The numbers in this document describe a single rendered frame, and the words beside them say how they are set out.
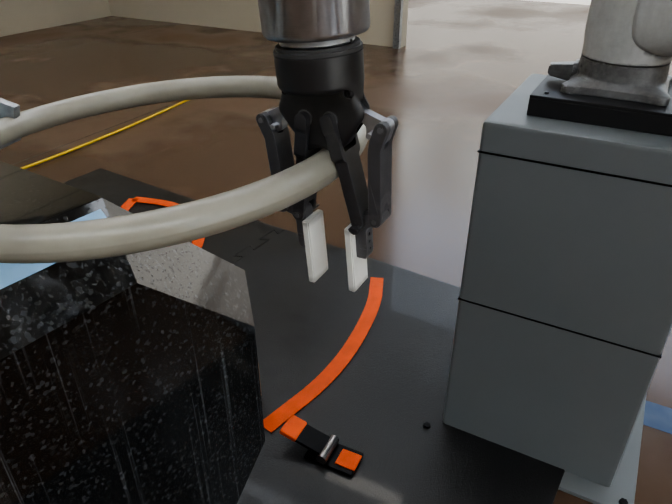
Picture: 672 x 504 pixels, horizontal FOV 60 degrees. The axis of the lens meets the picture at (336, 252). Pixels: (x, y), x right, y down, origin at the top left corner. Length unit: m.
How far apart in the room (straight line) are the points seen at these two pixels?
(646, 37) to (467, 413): 0.89
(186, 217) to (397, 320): 1.43
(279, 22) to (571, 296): 0.89
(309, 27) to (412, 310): 1.50
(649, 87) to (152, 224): 0.95
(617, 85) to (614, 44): 0.07
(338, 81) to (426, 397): 1.22
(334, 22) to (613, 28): 0.77
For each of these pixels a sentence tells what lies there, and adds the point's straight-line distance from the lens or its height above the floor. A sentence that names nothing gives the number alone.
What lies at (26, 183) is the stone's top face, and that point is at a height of 0.82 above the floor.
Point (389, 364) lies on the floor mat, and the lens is 1.68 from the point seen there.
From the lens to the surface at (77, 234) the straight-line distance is 0.47.
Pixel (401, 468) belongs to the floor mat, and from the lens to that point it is 1.44.
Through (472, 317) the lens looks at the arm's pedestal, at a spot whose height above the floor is 0.36.
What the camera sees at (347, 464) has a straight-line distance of 1.42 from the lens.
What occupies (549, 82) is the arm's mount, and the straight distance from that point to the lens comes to 1.25.
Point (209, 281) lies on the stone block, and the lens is 0.91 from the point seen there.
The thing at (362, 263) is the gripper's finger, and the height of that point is 0.83.
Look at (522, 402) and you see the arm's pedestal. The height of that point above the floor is 0.17.
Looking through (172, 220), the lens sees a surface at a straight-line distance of 0.45.
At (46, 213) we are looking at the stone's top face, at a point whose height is 0.82.
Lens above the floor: 1.14
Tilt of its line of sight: 31 degrees down
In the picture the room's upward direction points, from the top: straight up
